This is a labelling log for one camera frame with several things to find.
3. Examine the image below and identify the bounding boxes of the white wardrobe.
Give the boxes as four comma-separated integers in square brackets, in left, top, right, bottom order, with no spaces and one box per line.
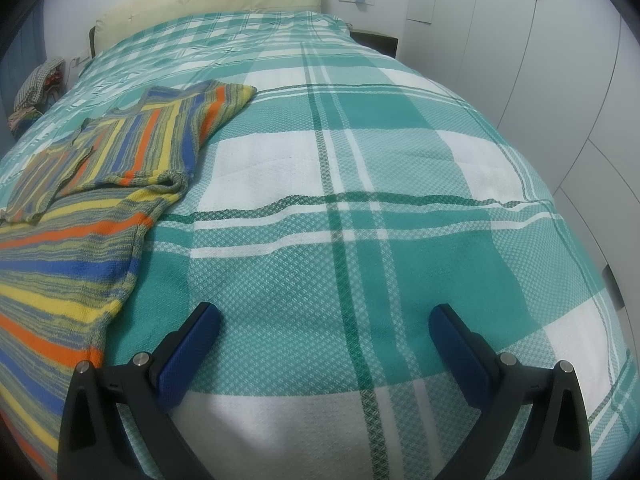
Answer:
[404,0,640,313]

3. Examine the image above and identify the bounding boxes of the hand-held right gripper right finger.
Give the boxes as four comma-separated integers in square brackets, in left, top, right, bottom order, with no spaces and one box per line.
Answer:
[429,304,585,480]

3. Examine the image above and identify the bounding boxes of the dark wooden nightstand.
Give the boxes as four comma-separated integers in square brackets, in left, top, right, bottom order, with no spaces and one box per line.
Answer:
[350,30,399,57]

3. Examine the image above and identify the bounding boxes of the bed with teal plaid sheet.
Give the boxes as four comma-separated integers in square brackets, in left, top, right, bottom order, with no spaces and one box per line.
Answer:
[0,9,632,480]

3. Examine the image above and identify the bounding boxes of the blue curtain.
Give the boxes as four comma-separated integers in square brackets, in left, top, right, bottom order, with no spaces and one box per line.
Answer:
[0,0,48,126]

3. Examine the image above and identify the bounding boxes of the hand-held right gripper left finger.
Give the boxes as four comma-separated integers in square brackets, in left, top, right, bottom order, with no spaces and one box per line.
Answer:
[57,301,222,480]

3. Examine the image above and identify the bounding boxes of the striped knit sweater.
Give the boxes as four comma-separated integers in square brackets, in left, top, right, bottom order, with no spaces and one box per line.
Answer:
[0,79,258,478]

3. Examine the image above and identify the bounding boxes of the pile of mixed clothes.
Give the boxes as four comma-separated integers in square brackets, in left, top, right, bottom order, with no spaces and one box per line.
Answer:
[7,58,66,136]

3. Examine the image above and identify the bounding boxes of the cream padded headboard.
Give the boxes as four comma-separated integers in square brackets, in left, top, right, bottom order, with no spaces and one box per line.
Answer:
[89,0,323,57]

